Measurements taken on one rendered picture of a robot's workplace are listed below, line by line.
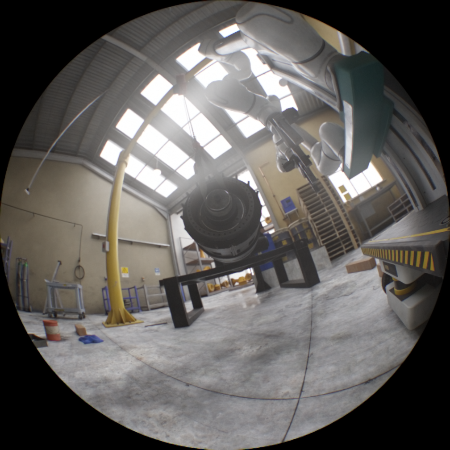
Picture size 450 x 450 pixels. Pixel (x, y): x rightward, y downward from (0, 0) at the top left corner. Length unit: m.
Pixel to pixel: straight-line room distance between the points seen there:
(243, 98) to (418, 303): 0.82
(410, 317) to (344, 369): 0.24
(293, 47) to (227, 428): 0.96
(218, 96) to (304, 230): 3.65
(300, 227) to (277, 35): 3.79
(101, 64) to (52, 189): 5.10
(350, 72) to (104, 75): 6.93
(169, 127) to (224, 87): 6.34
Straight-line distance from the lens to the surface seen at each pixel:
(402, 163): 0.83
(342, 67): 0.46
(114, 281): 2.98
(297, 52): 0.52
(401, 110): 0.64
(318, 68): 0.56
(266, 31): 0.48
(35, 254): 6.68
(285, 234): 4.00
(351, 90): 0.47
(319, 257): 3.33
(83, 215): 7.19
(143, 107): 6.89
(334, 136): 0.90
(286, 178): 6.06
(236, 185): 0.97
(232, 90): 0.57
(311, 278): 2.02
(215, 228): 0.92
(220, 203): 0.82
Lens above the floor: 0.40
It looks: 22 degrees up
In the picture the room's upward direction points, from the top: 17 degrees counter-clockwise
